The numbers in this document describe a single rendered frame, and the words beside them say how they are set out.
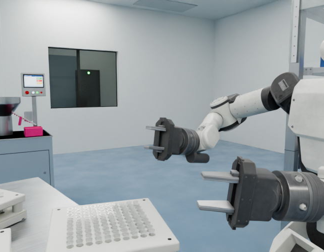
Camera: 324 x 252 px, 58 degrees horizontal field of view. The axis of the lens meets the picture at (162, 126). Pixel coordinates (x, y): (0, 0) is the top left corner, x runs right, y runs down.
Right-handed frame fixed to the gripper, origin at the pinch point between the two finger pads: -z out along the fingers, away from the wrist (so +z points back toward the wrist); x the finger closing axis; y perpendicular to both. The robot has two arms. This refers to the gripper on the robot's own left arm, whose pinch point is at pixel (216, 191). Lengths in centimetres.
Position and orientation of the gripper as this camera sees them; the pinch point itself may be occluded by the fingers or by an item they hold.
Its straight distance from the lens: 52.7
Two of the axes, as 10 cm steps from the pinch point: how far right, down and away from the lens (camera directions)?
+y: -1.1, -1.9, 9.8
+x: -1.1, 9.8, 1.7
